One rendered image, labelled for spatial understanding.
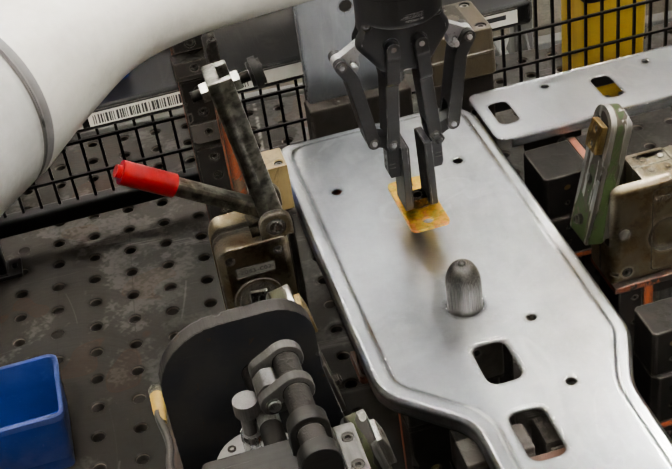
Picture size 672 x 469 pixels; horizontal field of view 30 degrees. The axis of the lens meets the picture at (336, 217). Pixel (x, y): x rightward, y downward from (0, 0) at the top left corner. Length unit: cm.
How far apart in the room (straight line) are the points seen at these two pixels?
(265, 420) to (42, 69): 30
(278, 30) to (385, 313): 51
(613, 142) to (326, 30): 38
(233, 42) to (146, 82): 12
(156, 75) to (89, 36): 80
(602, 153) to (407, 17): 23
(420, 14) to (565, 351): 30
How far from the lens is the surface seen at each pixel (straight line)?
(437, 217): 117
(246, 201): 113
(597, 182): 117
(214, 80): 106
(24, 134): 62
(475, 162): 129
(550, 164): 132
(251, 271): 115
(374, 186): 127
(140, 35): 71
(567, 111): 136
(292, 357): 82
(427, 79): 111
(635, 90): 140
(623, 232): 120
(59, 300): 171
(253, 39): 151
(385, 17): 105
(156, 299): 167
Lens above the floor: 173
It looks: 36 degrees down
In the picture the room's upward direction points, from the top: 9 degrees counter-clockwise
